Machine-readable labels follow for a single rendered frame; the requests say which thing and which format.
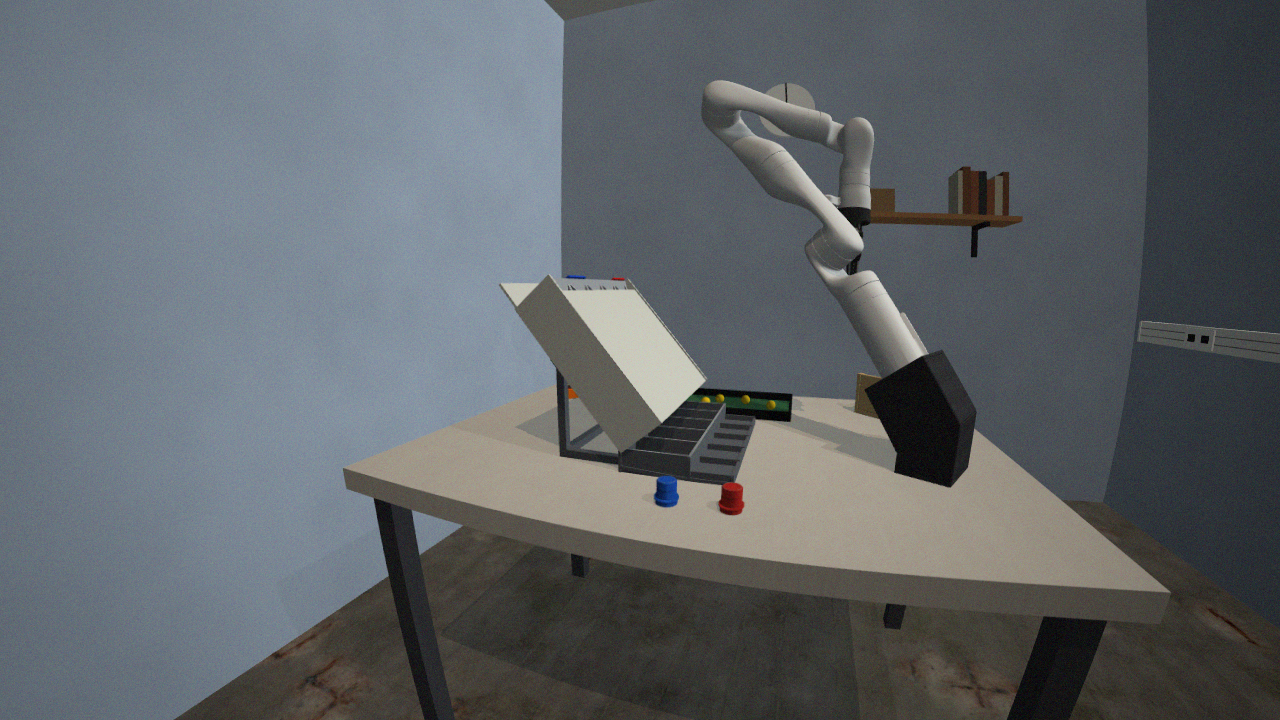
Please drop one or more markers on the open wooden crate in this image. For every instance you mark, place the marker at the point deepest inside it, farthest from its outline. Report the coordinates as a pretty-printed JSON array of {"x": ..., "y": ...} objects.
[{"x": 862, "y": 403}]

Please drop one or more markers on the blue plastic cap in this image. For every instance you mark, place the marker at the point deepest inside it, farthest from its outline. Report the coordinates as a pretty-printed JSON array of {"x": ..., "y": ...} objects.
[{"x": 666, "y": 491}]

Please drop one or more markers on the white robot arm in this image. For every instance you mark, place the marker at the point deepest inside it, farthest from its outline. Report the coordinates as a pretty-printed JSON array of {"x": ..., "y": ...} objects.
[{"x": 887, "y": 335}]

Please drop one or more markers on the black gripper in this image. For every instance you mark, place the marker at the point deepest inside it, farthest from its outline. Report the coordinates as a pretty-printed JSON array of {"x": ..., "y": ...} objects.
[{"x": 856, "y": 215}]

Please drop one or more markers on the red plug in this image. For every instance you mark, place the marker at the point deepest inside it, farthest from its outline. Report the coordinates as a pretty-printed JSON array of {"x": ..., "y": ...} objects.
[{"x": 731, "y": 499}]

